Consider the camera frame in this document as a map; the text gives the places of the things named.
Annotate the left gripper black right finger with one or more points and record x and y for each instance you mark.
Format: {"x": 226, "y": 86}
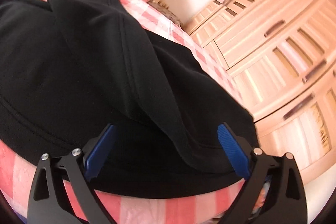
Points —
{"x": 273, "y": 190}

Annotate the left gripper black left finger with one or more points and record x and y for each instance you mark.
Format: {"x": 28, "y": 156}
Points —
{"x": 49, "y": 201}

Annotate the black pants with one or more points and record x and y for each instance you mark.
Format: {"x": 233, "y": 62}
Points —
{"x": 71, "y": 67}

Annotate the pink checkered bed sheet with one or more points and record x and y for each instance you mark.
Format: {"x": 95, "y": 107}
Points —
{"x": 17, "y": 173}

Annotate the light wooden wardrobe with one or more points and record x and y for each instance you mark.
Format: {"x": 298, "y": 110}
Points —
{"x": 281, "y": 55}

